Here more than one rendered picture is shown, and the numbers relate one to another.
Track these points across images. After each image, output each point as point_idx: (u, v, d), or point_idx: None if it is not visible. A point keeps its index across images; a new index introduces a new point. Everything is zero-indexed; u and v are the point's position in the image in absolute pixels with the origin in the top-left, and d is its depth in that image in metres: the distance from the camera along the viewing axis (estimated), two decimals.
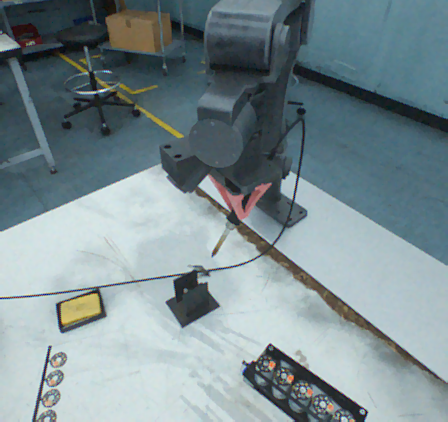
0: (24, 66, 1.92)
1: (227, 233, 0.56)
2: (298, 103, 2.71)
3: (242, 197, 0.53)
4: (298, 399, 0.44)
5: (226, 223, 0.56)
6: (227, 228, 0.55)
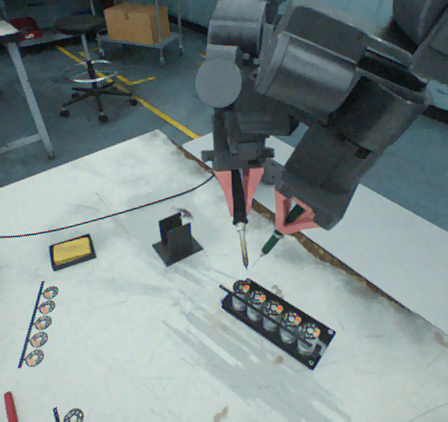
0: (22, 52, 1.96)
1: (244, 235, 0.53)
2: None
3: (238, 194, 0.55)
4: (269, 314, 0.49)
5: (237, 227, 0.53)
6: (242, 230, 0.53)
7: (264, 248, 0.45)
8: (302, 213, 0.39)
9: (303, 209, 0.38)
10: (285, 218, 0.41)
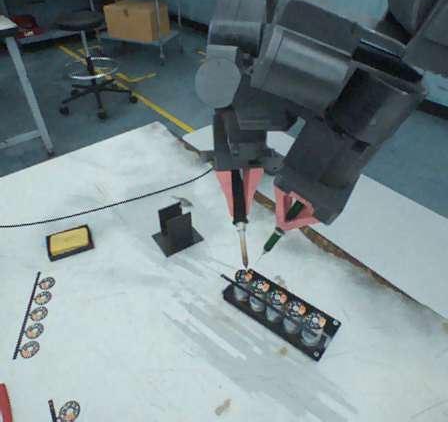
0: (21, 47, 1.95)
1: (244, 235, 0.53)
2: None
3: (238, 194, 0.55)
4: (272, 304, 0.47)
5: (237, 227, 0.53)
6: (242, 230, 0.53)
7: (266, 245, 0.45)
8: (302, 209, 0.39)
9: (303, 205, 0.38)
10: (285, 214, 0.41)
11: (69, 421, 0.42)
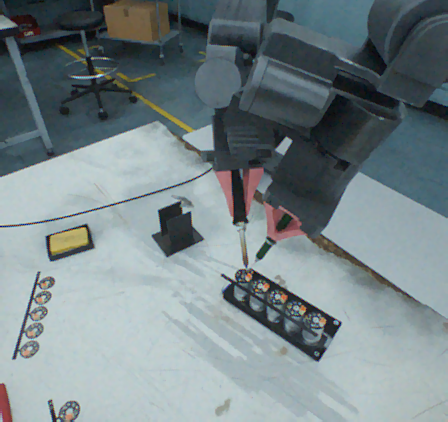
0: (21, 47, 1.94)
1: (244, 235, 0.53)
2: None
3: (238, 194, 0.55)
4: (273, 304, 0.47)
5: (237, 227, 0.53)
6: (242, 230, 0.53)
7: (258, 254, 0.47)
8: (291, 220, 0.41)
9: (292, 217, 0.40)
10: (276, 225, 0.42)
11: (69, 421, 0.42)
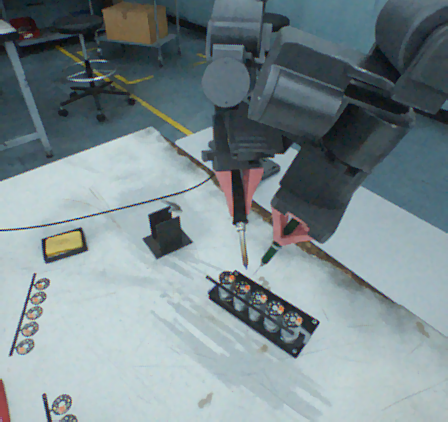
0: (20, 51, 1.97)
1: (244, 235, 0.53)
2: None
3: (238, 194, 0.55)
4: (253, 304, 0.50)
5: (237, 227, 0.53)
6: (242, 230, 0.53)
7: (263, 258, 0.46)
8: (298, 225, 0.40)
9: (299, 222, 0.40)
10: (282, 230, 0.42)
11: (61, 413, 0.45)
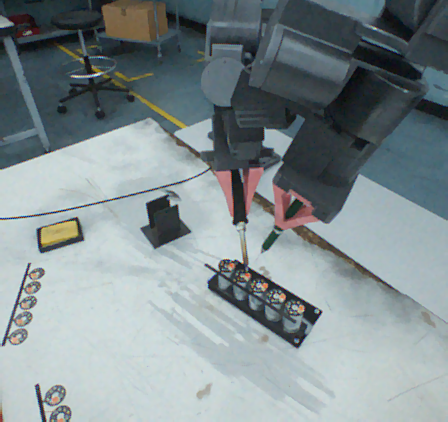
0: (18, 46, 1.96)
1: (244, 235, 0.53)
2: None
3: (238, 194, 0.55)
4: (254, 292, 0.48)
5: (237, 227, 0.53)
6: (242, 230, 0.53)
7: (264, 244, 0.45)
8: (301, 207, 0.39)
9: (302, 204, 0.38)
10: (284, 213, 0.40)
11: (55, 404, 0.43)
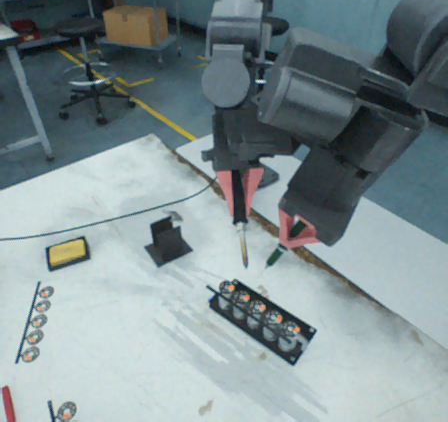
0: (21, 55, 1.99)
1: (244, 235, 0.53)
2: None
3: (238, 194, 0.55)
4: (252, 313, 0.51)
5: (237, 227, 0.53)
6: (242, 230, 0.53)
7: (268, 260, 0.46)
8: (305, 228, 0.40)
9: (306, 224, 0.39)
10: (288, 232, 0.42)
11: (66, 420, 0.46)
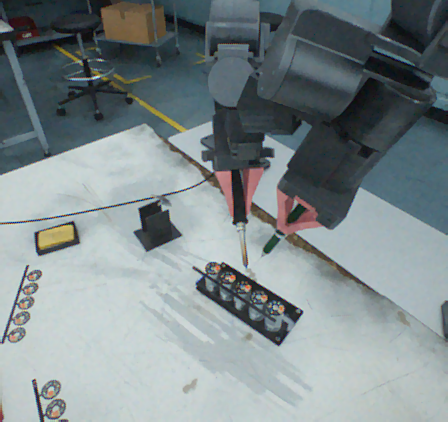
0: (18, 50, 1.99)
1: (244, 235, 0.53)
2: None
3: (238, 194, 0.55)
4: (237, 293, 0.51)
5: (237, 227, 0.53)
6: (242, 230, 0.53)
7: (265, 248, 0.45)
8: (303, 212, 0.39)
9: (305, 209, 0.38)
10: (286, 217, 0.40)
11: (50, 397, 0.46)
